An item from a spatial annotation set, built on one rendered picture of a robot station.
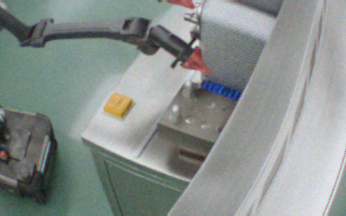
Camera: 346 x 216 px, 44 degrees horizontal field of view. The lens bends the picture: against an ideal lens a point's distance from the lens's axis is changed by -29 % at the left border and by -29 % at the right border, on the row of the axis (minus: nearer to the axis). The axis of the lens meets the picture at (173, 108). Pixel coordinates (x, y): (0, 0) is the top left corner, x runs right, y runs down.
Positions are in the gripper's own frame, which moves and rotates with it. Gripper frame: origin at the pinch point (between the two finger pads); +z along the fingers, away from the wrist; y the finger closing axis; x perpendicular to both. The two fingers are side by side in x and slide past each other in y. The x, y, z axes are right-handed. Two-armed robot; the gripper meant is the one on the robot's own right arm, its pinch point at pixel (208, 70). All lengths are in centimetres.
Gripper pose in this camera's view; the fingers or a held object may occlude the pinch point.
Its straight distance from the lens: 163.2
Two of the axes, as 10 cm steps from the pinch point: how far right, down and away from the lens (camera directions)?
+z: 7.9, 6.1, 0.8
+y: -4.5, 6.7, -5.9
